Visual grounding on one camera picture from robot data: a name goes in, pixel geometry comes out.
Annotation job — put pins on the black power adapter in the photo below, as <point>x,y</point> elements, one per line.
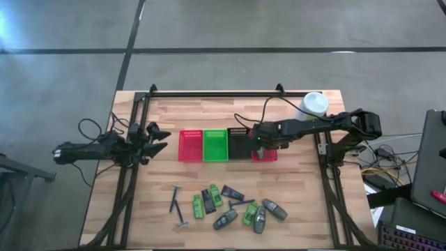
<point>384,152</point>

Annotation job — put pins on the black metal stand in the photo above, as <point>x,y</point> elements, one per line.
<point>24,169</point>

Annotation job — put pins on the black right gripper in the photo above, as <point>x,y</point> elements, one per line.
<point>268,141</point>

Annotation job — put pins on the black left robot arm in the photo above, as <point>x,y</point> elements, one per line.
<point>87,151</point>

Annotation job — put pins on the black plastic basket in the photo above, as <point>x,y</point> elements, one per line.
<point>238,148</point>

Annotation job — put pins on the black aluminium table frame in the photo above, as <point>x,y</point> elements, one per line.
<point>209,94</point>

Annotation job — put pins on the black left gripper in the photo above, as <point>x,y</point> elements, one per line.
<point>137,151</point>

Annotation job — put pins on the green plastic basket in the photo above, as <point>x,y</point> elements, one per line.
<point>215,146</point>

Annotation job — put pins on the white wipes canister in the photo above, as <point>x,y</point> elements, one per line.
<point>313,104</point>

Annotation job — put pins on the black power brick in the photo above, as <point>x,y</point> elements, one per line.
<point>380,181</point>

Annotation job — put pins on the dark travel tube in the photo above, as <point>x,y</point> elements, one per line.
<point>232,192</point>
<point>208,202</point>

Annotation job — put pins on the silver mounting bracket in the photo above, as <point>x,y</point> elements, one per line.
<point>322,149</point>

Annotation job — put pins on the black keyboard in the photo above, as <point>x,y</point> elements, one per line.
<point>404,240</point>

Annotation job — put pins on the grey laptop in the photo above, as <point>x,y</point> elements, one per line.
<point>430,164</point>

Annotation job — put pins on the dark grey case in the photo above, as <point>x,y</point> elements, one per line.
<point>411,214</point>

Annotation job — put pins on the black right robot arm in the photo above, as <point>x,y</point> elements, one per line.
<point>313,127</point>

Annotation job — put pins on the red plastic basket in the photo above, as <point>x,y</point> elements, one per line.
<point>190,148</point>
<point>270,156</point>

